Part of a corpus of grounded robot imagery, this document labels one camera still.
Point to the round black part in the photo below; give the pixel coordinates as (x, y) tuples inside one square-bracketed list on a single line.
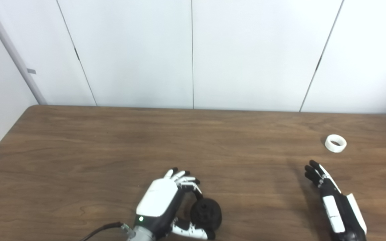
[(206, 214)]

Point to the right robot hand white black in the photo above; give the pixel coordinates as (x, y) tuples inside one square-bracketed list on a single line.
[(333, 211)]

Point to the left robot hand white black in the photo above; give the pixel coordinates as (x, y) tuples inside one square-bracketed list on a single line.
[(157, 197)]

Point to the grey wall corner post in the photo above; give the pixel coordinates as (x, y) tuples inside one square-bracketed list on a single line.
[(15, 57)]

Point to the small grey tag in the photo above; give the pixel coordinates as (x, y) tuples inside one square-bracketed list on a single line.
[(31, 71)]

